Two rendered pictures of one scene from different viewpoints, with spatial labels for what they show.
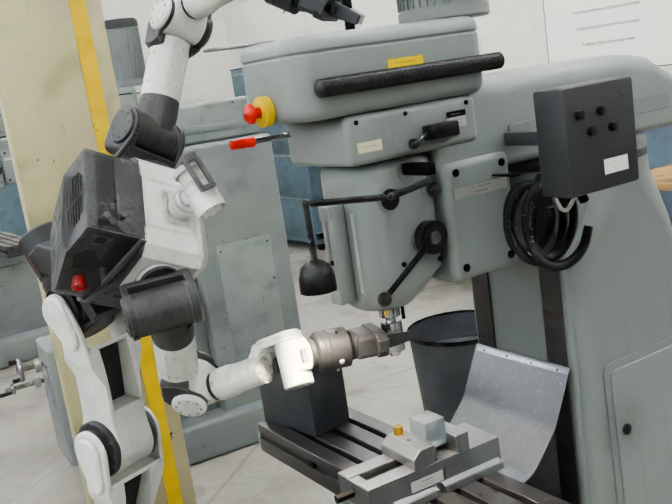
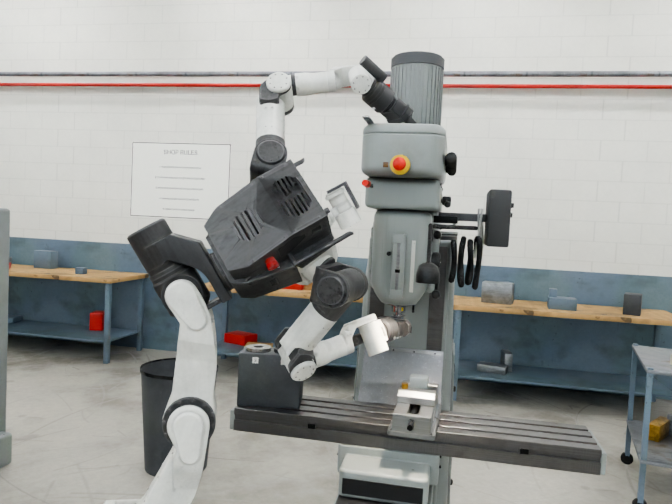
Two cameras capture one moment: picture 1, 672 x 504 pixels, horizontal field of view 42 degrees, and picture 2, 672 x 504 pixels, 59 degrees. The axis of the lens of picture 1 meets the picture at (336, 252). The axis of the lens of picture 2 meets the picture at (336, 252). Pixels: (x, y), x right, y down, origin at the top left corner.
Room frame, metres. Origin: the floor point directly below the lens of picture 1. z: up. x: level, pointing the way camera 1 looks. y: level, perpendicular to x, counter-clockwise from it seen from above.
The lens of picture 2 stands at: (0.67, 1.54, 1.58)
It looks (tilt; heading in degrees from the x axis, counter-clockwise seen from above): 3 degrees down; 312
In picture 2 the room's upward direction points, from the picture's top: 3 degrees clockwise
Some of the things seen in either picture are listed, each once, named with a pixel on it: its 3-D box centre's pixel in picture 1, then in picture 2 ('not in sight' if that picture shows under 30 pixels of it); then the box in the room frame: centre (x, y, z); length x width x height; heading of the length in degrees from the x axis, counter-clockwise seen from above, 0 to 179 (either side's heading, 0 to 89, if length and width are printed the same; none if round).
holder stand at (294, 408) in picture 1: (301, 385); (271, 375); (2.23, 0.14, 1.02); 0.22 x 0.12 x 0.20; 40
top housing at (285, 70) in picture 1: (362, 70); (407, 157); (1.87, -0.11, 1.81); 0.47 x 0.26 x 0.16; 121
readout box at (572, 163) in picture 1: (589, 136); (498, 218); (1.73, -0.53, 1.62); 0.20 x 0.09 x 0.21; 121
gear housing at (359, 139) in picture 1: (381, 130); (406, 195); (1.89, -0.13, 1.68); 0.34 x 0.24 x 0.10; 121
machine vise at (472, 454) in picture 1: (420, 460); (417, 404); (1.78, -0.11, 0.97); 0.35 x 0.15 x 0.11; 119
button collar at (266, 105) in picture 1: (263, 111); (400, 164); (1.74, 0.10, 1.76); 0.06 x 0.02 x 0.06; 31
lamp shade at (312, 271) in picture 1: (316, 275); (427, 272); (1.66, 0.04, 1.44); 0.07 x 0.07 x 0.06
